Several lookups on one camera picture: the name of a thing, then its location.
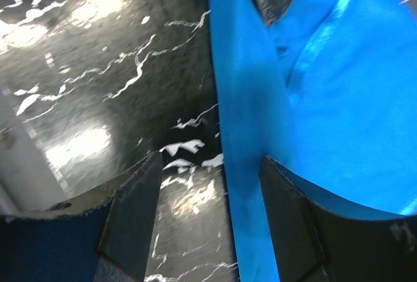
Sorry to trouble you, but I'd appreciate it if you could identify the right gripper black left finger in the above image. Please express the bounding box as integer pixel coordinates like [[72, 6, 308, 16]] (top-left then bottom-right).
[[1, 152, 162, 281]]

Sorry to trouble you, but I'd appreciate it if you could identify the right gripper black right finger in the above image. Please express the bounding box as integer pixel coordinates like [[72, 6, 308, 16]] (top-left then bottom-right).
[[259, 156, 416, 281]]

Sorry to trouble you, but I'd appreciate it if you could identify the blue satin napkin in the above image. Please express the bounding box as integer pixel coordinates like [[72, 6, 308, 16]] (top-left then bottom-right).
[[209, 0, 416, 281]]

